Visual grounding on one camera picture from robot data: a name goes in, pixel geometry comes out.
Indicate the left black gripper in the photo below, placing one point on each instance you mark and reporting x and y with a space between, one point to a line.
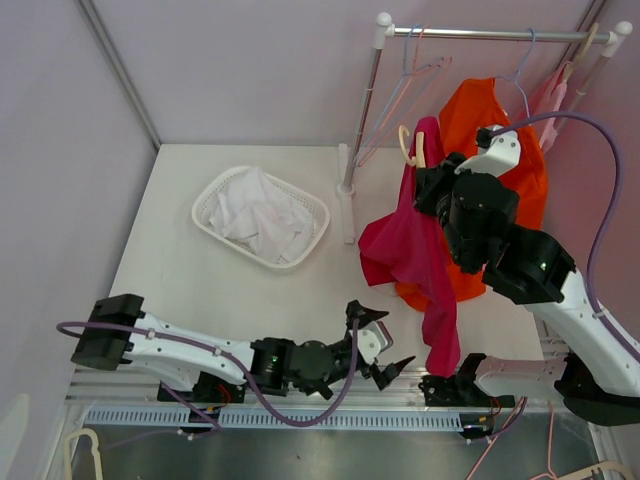
381 378

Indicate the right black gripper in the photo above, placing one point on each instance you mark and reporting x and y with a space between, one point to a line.
431 180

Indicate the beige wooden hanger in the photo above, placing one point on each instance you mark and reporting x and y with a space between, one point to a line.
416 159

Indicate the magenta t shirt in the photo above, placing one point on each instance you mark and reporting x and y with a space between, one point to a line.
406 247

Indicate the white t shirt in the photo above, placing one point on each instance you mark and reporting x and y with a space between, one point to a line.
253 211

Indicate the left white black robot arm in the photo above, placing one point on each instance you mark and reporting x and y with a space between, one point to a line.
204 368

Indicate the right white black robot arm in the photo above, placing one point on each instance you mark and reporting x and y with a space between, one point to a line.
596 380

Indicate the orange t shirt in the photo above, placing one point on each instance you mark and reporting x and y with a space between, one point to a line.
473 106

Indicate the pink t shirt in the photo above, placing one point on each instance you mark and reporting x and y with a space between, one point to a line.
548 97

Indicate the beige hanger bottom right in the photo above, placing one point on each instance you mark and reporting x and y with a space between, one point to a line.
588 472

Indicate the metal clothes rack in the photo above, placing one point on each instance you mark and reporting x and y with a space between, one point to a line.
348 155

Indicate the white plastic laundry basket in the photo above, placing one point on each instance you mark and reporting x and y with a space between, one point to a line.
202 208

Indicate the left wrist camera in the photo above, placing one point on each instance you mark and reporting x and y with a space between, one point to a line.
372 340

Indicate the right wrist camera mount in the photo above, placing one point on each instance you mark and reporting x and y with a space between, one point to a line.
497 154

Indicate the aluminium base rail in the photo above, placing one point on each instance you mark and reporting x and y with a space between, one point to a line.
138 383

